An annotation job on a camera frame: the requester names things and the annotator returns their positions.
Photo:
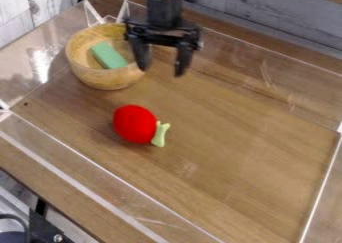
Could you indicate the green rectangular block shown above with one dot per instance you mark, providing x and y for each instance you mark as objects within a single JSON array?
[{"x": 108, "y": 56}]

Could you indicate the clear acrylic tray barrier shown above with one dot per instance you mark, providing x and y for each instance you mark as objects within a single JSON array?
[{"x": 252, "y": 150}]

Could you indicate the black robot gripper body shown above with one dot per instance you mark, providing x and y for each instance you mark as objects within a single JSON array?
[{"x": 162, "y": 27}]

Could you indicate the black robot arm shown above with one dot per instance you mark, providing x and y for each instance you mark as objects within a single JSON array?
[{"x": 164, "y": 29}]

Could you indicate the brown wooden bowl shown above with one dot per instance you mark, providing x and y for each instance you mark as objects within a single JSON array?
[{"x": 88, "y": 69}]

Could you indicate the red plush tomato toy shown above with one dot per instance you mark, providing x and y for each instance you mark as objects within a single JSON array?
[{"x": 138, "y": 126}]

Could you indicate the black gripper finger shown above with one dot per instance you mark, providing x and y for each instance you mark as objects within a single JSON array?
[
  {"x": 142, "y": 53},
  {"x": 184, "y": 59}
]

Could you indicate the black clamp under table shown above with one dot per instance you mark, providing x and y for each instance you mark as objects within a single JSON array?
[{"x": 42, "y": 230}]

